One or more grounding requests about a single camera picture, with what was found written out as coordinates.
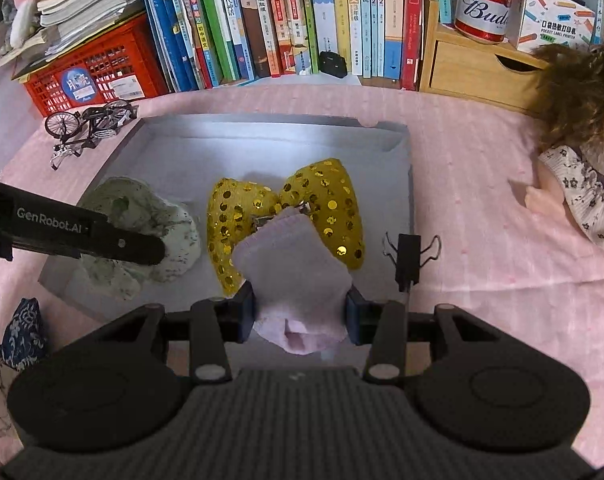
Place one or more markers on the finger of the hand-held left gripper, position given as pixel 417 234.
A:
pixel 132 249

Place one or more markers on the grey cardboard box tray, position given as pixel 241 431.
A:
pixel 222 150

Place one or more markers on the red plastic crate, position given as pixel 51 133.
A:
pixel 107 65

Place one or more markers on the wooden drawer box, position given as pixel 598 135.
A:
pixel 461 67

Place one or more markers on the pink tablecloth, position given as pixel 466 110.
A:
pixel 471 210

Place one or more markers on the black binder clip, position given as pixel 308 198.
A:
pixel 407 257

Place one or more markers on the red beer can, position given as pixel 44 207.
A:
pixel 481 7

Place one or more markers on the white printed carton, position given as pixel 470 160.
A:
pixel 551 20

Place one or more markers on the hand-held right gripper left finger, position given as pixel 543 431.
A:
pixel 247 315

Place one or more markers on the black model bicycle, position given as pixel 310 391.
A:
pixel 89 122

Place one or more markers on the row of upright books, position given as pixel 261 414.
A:
pixel 282 15

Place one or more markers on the yellow sequin bow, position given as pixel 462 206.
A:
pixel 332 195

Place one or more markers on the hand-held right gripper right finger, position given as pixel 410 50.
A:
pixel 353 317

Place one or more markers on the small black handbag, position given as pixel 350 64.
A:
pixel 335 62

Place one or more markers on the stack of books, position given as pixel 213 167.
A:
pixel 87 5

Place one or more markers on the brown-haired doll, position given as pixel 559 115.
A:
pixel 581 195

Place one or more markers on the light pink sock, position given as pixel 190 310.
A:
pixel 294 270

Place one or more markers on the green floral checked cloth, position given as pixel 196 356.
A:
pixel 132 205

